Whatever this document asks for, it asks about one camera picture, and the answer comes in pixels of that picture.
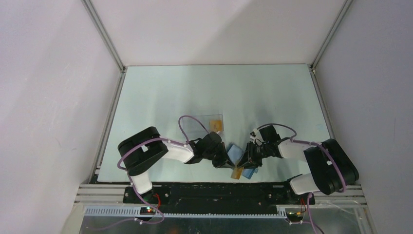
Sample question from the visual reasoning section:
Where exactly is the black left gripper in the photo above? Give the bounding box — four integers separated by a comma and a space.
203, 141, 235, 168

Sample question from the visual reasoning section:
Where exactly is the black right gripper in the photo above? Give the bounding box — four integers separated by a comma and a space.
237, 141, 270, 170

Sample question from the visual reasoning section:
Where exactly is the clear acrylic card box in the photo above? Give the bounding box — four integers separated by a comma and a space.
178, 114, 224, 139

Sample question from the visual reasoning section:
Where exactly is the blue leather card holder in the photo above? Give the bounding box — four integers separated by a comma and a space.
227, 144, 258, 179

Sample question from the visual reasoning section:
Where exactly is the gold VIP card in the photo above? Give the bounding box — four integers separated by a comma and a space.
230, 167, 244, 180

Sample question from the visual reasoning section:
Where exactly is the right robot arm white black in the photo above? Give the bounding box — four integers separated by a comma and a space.
236, 123, 359, 204

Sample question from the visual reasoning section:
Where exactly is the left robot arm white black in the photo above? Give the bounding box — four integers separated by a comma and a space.
117, 126, 235, 203

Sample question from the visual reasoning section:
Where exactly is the gold card in box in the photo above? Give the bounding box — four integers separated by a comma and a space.
209, 119, 223, 132

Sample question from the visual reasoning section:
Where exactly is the right controller board with leds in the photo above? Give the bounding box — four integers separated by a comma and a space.
286, 212, 305, 224

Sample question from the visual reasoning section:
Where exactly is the controller board with leds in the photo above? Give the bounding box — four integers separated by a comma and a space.
286, 212, 305, 224
139, 207, 157, 215

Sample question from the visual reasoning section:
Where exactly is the left controller board with leds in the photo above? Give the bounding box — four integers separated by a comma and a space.
139, 207, 157, 215

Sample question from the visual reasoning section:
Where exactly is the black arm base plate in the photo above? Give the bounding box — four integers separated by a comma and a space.
140, 182, 309, 206

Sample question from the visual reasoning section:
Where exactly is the grey slotted cable duct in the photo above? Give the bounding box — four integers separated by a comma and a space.
84, 206, 287, 219

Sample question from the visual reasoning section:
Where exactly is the left aluminium frame post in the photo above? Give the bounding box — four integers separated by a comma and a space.
81, 0, 126, 73

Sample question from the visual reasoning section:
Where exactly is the aluminium frame post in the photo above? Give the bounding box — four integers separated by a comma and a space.
81, 0, 126, 73
310, 0, 354, 70

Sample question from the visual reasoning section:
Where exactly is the right aluminium frame post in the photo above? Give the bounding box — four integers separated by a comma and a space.
310, 0, 354, 70

